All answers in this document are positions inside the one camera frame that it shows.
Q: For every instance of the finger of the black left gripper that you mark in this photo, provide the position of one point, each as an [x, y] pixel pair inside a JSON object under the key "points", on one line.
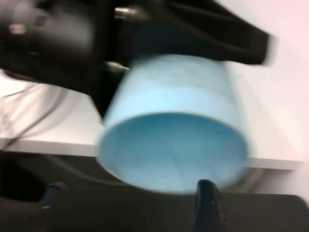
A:
{"points": [[205, 31]]}

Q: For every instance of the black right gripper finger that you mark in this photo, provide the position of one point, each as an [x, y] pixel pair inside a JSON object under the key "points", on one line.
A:
{"points": [[208, 212]]}

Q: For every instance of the light blue plastic cup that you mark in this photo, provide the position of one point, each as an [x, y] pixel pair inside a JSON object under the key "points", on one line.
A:
{"points": [[169, 96]]}

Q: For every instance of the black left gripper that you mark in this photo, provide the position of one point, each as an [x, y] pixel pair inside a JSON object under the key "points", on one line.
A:
{"points": [[60, 43]]}

